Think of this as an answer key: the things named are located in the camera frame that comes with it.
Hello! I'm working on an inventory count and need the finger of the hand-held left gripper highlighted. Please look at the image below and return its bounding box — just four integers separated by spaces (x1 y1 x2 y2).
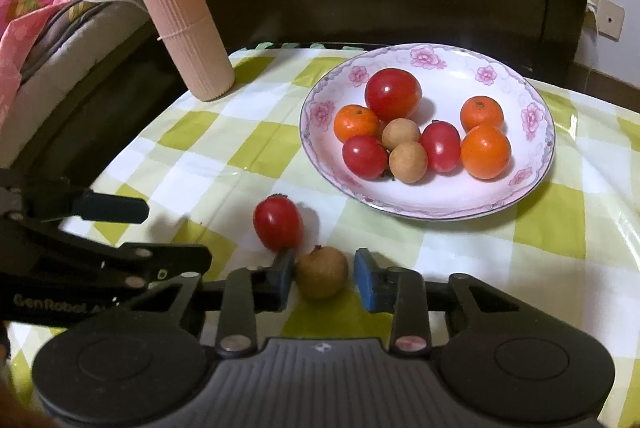
0 218 212 297
0 170 150 224

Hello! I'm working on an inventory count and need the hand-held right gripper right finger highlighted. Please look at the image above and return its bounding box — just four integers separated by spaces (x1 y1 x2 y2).
353 248 531 355

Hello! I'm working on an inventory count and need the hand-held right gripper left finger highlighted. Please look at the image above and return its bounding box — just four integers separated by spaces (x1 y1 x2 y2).
125 249 296 355

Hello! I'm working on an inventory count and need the brown longan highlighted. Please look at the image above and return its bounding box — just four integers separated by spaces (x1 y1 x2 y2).
295 245 349 300
381 118 422 151
389 141 429 184

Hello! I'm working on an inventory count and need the red cherry tomato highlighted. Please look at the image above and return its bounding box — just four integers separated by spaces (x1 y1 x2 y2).
420 120 462 174
342 134 391 180
252 194 304 254

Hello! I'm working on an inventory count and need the white floral plate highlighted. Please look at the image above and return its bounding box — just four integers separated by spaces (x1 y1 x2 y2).
299 43 557 222

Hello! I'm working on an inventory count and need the orange mandarin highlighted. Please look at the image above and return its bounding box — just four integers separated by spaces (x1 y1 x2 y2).
333 104 382 144
459 95 504 132
460 124 512 180

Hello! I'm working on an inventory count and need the large red tomato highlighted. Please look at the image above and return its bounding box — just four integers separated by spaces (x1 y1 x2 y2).
364 67 423 122

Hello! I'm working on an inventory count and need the green white checked tablecloth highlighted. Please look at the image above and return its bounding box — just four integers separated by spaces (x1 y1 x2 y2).
0 40 640 428

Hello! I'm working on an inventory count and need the grey beige mattress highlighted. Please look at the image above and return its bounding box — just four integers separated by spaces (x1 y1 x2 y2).
0 0 156 144

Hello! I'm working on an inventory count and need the pink ribbed cylindrical container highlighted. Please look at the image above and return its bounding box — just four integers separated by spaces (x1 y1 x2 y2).
131 0 236 102

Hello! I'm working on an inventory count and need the pink printed blanket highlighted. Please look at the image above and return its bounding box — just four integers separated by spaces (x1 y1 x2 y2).
0 0 98 129

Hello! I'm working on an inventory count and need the dark wooden bed frame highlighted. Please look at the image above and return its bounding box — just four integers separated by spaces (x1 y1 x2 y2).
0 0 196 181

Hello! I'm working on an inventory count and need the thin white cable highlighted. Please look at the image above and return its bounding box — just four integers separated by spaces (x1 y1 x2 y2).
62 0 163 43

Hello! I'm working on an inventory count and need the beige wall socket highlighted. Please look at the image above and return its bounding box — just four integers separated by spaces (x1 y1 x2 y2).
585 0 626 41

